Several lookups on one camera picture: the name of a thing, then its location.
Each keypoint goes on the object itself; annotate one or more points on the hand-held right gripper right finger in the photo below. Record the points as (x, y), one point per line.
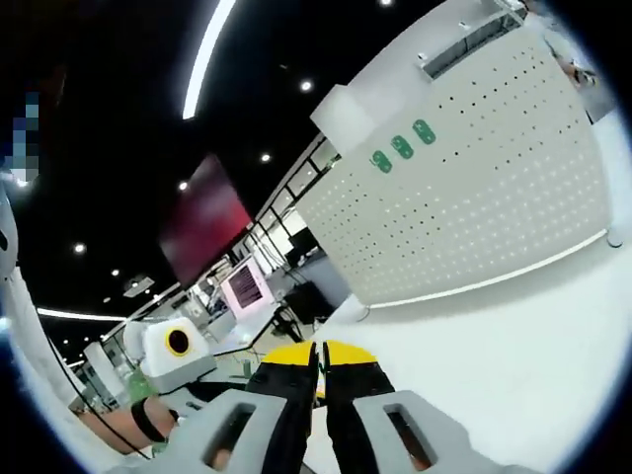
(360, 385)

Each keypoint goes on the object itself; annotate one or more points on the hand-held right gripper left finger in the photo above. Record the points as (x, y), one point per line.
(281, 385)

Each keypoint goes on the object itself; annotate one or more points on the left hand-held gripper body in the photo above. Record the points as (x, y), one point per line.
(158, 350)

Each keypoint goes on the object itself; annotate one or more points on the white perforated mounting plate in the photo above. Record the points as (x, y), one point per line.
(469, 207)

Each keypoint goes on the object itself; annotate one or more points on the person's left hand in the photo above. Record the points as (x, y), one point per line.
(157, 419)

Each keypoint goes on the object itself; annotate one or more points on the green patterned cloth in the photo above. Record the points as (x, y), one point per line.
(140, 385)

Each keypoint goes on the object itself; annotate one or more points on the white ceiling air vent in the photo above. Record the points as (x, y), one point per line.
(139, 287)

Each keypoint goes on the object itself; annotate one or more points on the black computer tower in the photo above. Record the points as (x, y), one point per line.
(311, 301)

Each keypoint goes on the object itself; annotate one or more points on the monitor with pink screen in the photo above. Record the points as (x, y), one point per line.
(247, 289)

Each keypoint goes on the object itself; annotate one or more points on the person's white shirt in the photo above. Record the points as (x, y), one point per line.
(24, 336)

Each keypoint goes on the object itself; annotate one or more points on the black computer monitor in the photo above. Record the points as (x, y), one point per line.
(302, 244)

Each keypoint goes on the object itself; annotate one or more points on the white chest-worn device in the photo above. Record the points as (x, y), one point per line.
(11, 222)

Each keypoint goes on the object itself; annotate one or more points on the long ceiling light strip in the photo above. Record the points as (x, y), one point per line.
(197, 69)

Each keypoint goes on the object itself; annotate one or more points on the round ceiling downlights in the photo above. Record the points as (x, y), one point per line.
(306, 85)

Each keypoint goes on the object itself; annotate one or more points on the grey metal shelf rack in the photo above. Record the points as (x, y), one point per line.
(469, 42)

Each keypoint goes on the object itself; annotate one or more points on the large dark red wall screen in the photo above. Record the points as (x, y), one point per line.
(207, 222)

